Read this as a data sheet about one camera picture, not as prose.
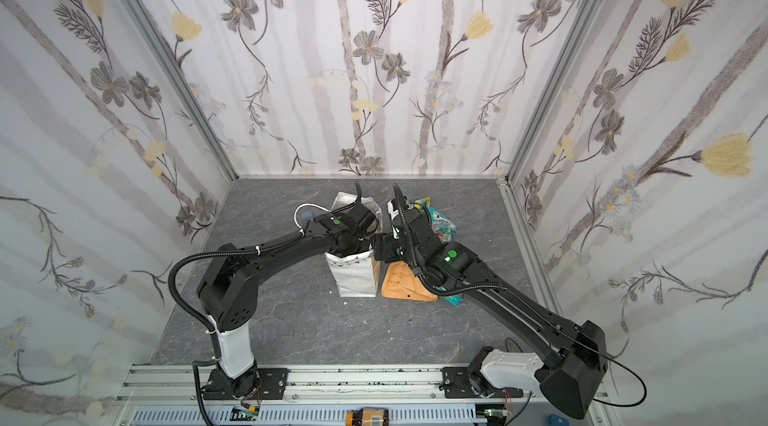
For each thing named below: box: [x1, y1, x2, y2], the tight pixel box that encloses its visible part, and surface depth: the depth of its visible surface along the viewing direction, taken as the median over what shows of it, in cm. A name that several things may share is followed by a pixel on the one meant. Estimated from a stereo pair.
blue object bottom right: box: [548, 413, 570, 426], surface depth 69 cm
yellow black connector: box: [345, 407, 389, 426], surface depth 68 cm
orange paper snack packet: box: [380, 261, 438, 302], surface depth 91 cm
